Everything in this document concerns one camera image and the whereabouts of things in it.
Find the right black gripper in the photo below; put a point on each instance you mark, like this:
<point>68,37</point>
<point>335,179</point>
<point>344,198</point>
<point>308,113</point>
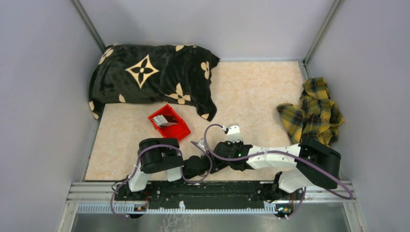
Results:
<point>238,142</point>

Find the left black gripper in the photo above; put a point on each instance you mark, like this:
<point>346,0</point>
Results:
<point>207,157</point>

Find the red plastic bin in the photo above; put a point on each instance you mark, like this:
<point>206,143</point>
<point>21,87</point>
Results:
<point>179,130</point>

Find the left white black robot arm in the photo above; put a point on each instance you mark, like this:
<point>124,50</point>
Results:
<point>163,155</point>

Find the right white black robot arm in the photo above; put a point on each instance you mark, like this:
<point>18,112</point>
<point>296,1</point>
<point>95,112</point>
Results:
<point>308,163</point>

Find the cards in red bin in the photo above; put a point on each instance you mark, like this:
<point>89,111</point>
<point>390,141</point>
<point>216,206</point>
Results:
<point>164,120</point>

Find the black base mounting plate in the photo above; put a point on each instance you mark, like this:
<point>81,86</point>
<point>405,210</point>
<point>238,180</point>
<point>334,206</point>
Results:
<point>207,195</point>

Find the black floral pillow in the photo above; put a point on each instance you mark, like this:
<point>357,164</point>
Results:
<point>144,74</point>

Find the yellow plaid cloth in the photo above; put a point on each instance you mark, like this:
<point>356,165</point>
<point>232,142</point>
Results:
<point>316,115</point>

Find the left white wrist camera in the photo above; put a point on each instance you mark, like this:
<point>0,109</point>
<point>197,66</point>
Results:
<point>201,146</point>

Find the aluminium frame rail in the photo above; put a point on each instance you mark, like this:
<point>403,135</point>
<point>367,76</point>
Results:
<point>97,197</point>

